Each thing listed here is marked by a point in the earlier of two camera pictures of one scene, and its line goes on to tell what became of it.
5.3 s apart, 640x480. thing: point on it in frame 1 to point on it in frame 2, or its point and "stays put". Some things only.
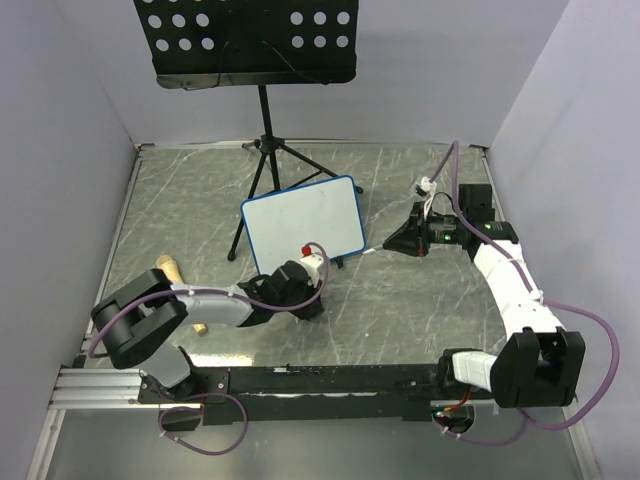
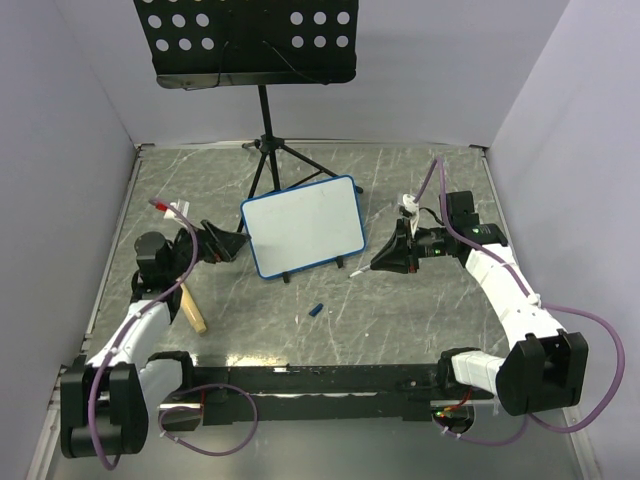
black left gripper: (310, 311) to (228, 243)
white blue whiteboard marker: (372, 250) to (365, 269)
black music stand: (256, 43) stays put
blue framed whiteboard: (280, 224) stays put
